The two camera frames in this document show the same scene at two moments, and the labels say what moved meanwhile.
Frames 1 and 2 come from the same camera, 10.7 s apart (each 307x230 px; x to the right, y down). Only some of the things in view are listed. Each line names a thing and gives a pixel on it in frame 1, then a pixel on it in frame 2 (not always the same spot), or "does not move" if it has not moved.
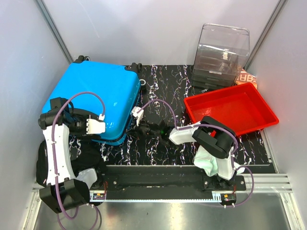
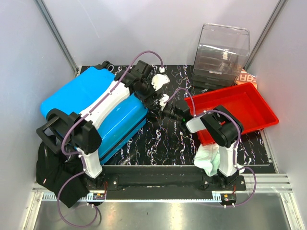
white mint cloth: (204, 160) does not move
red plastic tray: (242, 107) does not move
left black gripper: (84, 131) -> (148, 98)
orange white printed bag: (244, 78) does not move
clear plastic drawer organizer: (222, 53) does not move
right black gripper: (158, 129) -> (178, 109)
